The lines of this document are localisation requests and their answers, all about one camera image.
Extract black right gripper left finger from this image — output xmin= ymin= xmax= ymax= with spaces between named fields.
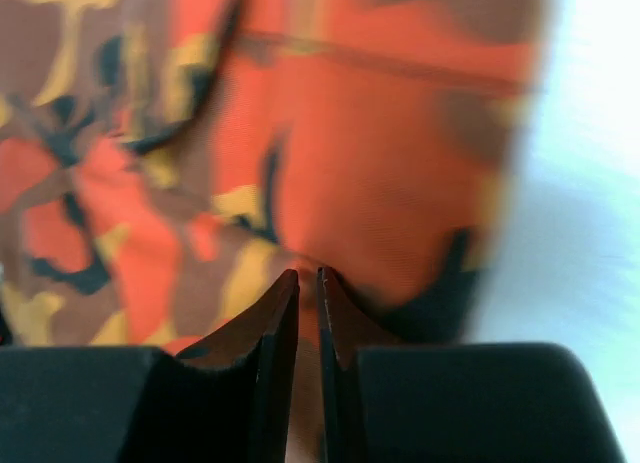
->
xmin=1 ymin=270 xmax=299 ymax=462

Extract orange camouflage trousers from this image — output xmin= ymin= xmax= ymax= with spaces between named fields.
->
xmin=1 ymin=0 xmax=550 ymax=462

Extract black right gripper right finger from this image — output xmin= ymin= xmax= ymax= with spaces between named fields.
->
xmin=317 ymin=267 xmax=624 ymax=462

